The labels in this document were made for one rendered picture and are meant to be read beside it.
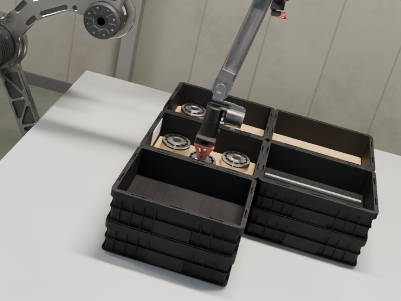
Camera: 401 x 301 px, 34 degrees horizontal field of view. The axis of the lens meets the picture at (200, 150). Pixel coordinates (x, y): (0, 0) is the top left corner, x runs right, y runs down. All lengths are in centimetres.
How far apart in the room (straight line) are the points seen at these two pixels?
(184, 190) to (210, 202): 10
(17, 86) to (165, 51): 153
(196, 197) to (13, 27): 113
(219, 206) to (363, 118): 231
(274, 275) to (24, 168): 93
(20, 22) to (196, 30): 163
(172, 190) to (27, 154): 60
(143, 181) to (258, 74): 217
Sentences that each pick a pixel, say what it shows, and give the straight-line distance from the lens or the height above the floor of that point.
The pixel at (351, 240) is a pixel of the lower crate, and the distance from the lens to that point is 221.
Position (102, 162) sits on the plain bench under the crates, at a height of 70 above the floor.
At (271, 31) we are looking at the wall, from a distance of 411.
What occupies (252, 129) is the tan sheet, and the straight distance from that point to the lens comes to 265.
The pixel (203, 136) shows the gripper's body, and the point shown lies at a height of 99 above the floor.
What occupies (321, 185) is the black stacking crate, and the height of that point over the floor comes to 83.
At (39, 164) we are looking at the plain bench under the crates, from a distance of 240.
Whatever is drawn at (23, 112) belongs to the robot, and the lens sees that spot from 297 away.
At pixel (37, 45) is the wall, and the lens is 451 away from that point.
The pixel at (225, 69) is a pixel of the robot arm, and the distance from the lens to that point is 212.
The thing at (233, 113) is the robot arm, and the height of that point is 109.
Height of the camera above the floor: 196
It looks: 28 degrees down
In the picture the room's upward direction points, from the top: 14 degrees clockwise
